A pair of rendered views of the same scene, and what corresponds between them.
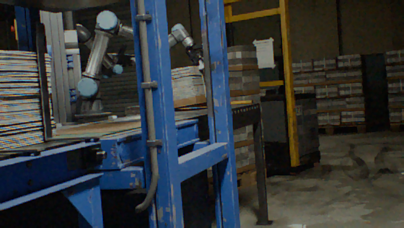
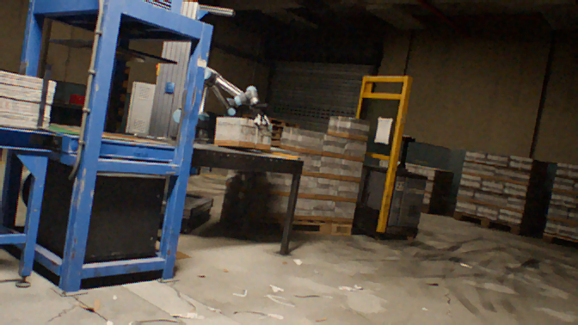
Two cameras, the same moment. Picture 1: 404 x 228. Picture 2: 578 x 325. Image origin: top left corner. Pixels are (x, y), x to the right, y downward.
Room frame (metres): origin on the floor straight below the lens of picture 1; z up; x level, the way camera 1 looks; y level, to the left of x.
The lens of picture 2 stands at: (-0.53, -1.67, 0.99)
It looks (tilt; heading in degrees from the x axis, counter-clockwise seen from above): 3 degrees down; 19
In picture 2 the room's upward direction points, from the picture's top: 10 degrees clockwise
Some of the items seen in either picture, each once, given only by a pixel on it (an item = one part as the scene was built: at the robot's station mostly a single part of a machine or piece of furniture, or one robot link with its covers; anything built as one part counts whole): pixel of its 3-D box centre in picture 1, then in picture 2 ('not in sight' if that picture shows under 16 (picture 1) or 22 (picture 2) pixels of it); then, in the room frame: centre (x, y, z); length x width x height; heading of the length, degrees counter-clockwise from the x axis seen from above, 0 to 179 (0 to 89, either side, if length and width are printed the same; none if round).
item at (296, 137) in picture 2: not in sight; (301, 141); (4.54, 0.00, 0.95); 0.38 x 0.29 x 0.23; 53
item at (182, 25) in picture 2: not in sight; (119, 20); (1.97, 0.43, 1.50); 0.94 x 0.68 x 0.10; 70
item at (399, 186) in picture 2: (279, 131); (387, 201); (5.65, -0.85, 0.40); 0.69 x 0.55 x 0.80; 53
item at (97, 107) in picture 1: (91, 105); not in sight; (3.36, 0.68, 0.87); 0.15 x 0.15 x 0.10
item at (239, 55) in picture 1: (237, 115); (340, 174); (5.01, -0.36, 0.65); 0.39 x 0.30 x 1.29; 53
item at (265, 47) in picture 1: (257, 50); (379, 125); (5.37, -0.64, 1.28); 0.57 x 0.01 x 0.65; 53
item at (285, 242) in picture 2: (260, 172); (290, 214); (3.44, -0.37, 0.34); 0.06 x 0.06 x 0.68; 70
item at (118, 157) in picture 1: (86, 142); (99, 142); (1.97, 0.43, 0.75); 0.70 x 0.65 x 0.10; 160
